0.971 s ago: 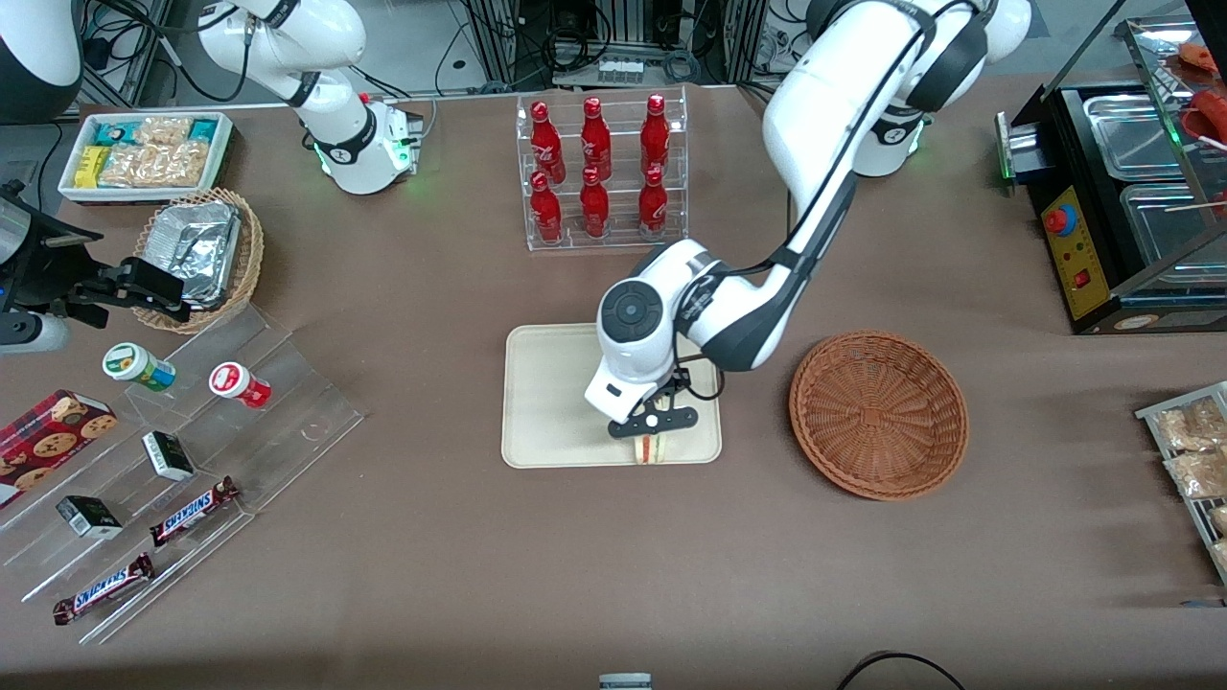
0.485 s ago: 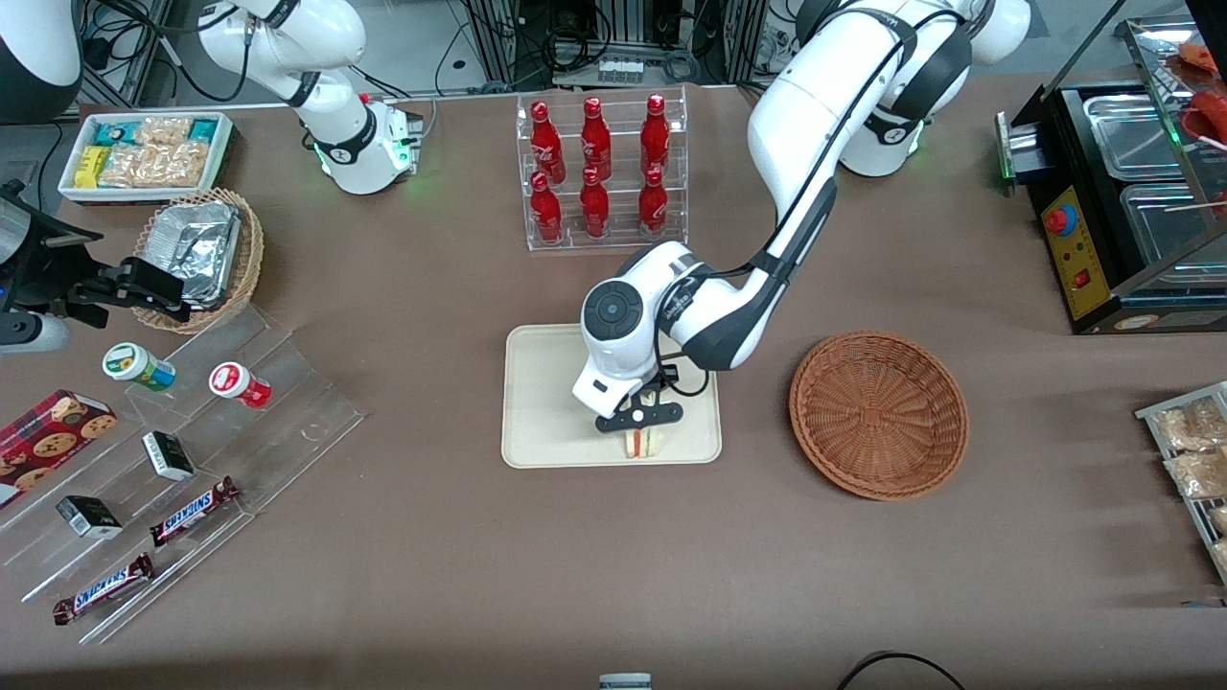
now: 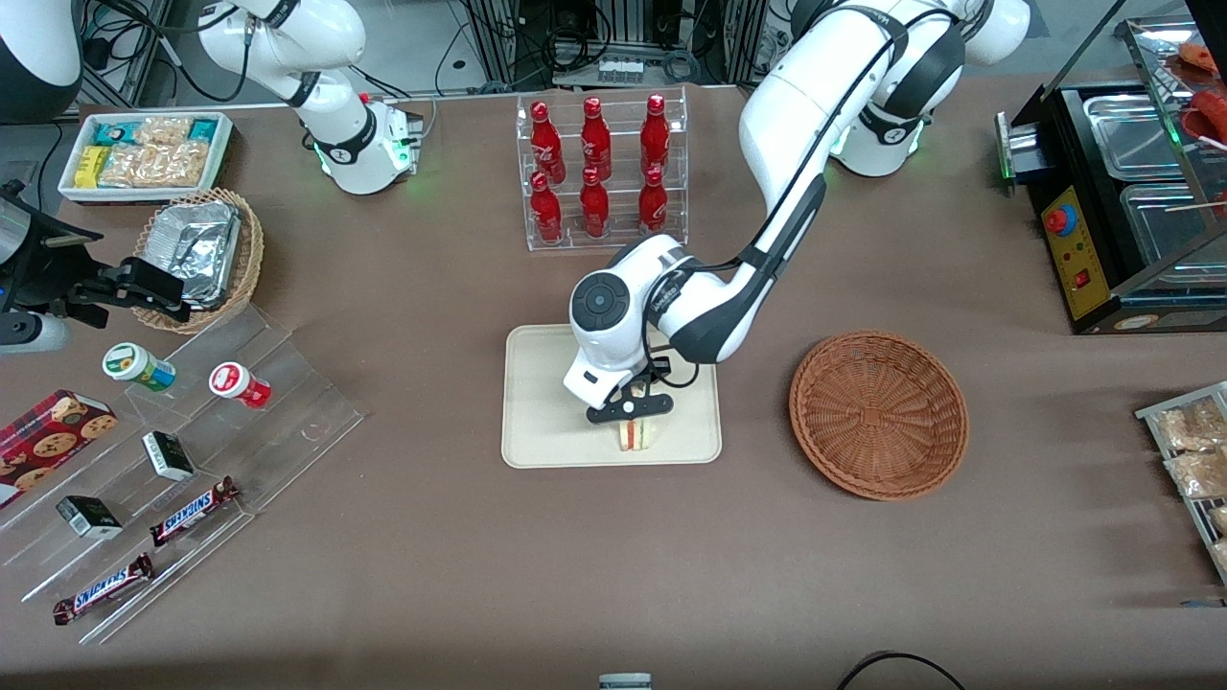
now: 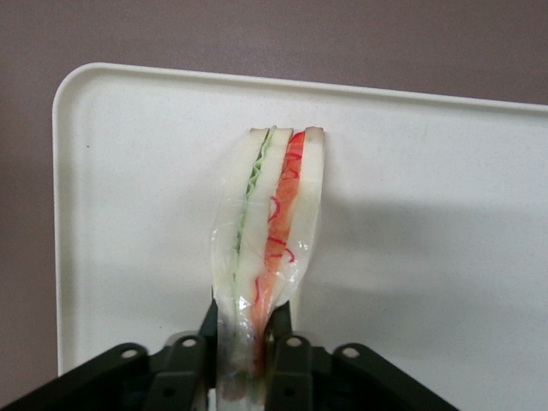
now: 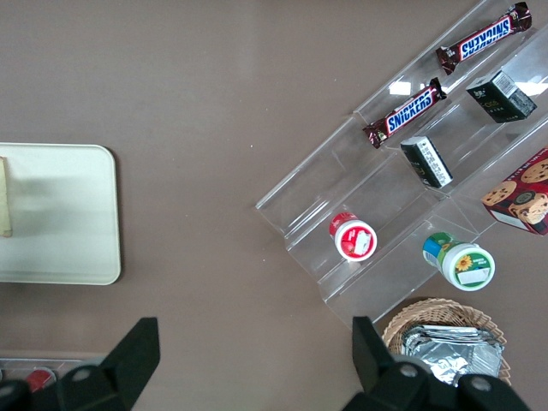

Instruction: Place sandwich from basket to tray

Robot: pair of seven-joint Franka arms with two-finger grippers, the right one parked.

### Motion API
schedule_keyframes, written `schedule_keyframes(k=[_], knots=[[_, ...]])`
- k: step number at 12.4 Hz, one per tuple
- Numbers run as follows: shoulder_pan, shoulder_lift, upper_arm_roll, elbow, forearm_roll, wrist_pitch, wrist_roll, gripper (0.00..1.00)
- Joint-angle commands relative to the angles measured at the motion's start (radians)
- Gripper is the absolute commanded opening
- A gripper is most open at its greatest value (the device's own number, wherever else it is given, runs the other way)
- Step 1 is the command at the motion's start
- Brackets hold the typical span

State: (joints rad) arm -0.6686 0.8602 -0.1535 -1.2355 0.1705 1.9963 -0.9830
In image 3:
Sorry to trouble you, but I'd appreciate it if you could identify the black food warmer cabinet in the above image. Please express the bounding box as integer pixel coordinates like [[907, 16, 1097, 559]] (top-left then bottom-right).
[[995, 14, 1227, 336]]

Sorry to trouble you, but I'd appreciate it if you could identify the snickers chocolate bar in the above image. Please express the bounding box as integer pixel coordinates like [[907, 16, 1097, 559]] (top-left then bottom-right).
[[149, 476, 241, 548], [53, 553, 156, 626]]

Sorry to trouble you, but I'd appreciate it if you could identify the small black box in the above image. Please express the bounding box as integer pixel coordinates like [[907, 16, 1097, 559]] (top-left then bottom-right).
[[56, 494, 124, 540], [142, 431, 196, 482]]

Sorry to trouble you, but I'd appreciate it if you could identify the green lid cup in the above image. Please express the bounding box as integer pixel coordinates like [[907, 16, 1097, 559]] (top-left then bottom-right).
[[103, 342, 177, 393]]

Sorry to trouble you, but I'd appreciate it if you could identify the small wicker basket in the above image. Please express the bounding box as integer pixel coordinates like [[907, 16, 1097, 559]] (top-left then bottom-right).
[[132, 188, 266, 334]]

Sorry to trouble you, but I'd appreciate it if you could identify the red cola bottle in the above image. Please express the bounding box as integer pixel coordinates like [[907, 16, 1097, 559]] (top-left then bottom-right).
[[530, 172, 564, 243], [530, 101, 567, 183], [580, 97, 613, 181], [640, 94, 671, 175], [579, 168, 611, 240], [638, 166, 669, 238]]

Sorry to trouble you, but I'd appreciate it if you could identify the clear acrylic bottle rack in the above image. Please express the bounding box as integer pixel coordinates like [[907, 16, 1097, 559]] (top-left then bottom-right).
[[516, 86, 689, 252]]

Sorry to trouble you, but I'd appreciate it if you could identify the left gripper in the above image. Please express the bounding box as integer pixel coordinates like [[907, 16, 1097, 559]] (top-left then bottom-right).
[[563, 355, 675, 426]]

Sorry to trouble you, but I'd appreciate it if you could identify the red lid cup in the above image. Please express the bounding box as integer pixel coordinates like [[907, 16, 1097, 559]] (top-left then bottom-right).
[[209, 361, 272, 410]]

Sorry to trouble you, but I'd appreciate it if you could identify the clear rice cracker bag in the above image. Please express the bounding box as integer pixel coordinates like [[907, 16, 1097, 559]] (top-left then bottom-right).
[[99, 117, 211, 189]]

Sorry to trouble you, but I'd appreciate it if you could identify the grey wire rack tray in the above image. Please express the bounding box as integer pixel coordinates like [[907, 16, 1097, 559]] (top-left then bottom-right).
[[1136, 381, 1227, 586]]

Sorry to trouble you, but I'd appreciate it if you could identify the large round brown wicker basket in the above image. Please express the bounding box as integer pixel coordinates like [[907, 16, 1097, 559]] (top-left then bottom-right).
[[789, 331, 970, 501]]

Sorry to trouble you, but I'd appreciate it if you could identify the clear acrylic stepped display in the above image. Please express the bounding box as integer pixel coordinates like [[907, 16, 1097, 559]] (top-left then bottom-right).
[[0, 305, 366, 645]]

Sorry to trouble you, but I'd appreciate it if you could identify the white rectangular snack bin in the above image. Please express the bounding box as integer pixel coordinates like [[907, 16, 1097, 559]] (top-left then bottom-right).
[[58, 111, 235, 204]]

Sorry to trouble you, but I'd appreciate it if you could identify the black floor cable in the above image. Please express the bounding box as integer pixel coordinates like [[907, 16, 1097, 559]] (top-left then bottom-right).
[[837, 652, 969, 690]]

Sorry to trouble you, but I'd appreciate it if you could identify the clear bag of pastries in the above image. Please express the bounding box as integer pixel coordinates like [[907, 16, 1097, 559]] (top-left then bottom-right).
[[1165, 450, 1227, 500], [1155, 401, 1227, 452]]

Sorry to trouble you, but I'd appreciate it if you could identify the red sausage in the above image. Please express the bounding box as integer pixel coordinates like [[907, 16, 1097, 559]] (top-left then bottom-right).
[[1187, 88, 1227, 147]]

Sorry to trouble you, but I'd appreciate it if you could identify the red cookie box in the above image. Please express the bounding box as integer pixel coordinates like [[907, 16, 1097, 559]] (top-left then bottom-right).
[[0, 388, 119, 509]]

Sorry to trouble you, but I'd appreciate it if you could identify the cream rectangular tray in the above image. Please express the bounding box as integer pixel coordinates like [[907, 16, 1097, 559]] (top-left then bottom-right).
[[501, 324, 723, 470]]

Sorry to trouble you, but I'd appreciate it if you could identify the steel warmer pan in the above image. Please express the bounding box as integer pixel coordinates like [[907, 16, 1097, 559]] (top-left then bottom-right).
[[1120, 182, 1227, 272], [1083, 94, 1195, 181]]

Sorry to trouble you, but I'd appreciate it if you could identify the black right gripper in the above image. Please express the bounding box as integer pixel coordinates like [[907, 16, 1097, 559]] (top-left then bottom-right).
[[29, 218, 191, 329]]

